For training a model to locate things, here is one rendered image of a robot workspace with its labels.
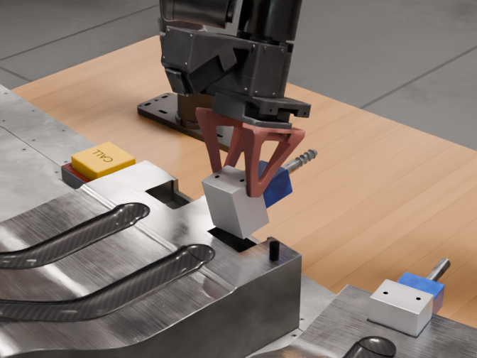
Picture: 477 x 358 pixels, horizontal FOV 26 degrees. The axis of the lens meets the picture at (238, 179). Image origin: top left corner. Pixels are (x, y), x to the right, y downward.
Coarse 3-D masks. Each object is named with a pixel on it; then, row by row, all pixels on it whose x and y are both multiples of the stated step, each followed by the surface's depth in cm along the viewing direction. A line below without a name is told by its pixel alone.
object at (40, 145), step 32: (0, 96) 156; (0, 128) 146; (32, 128) 146; (64, 128) 146; (0, 160) 138; (32, 160) 138; (64, 160) 138; (0, 192) 131; (32, 192) 131; (64, 192) 131; (320, 288) 112; (256, 352) 103
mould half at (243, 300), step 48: (96, 192) 113; (144, 192) 113; (0, 240) 105; (144, 240) 105; (192, 240) 104; (0, 288) 93; (48, 288) 97; (96, 288) 98; (192, 288) 98; (240, 288) 98; (288, 288) 103; (0, 336) 84; (48, 336) 87; (96, 336) 90; (144, 336) 92; (192, 336) 96; (240, 336) 101
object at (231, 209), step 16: (304, 160) 108; (208, 176) 104; (224, 176) 103; (240, 176) 102; (288, 176) 104; (208, 192) 103; (224, 192) 101; (240, 192) 100; (272, 192) 104; (288, 192) 105; (224, 208) 102; (240, 208) 101; (256, 208) 102; (224, 224) 104; (240, 224) 101; (256, 224) 103
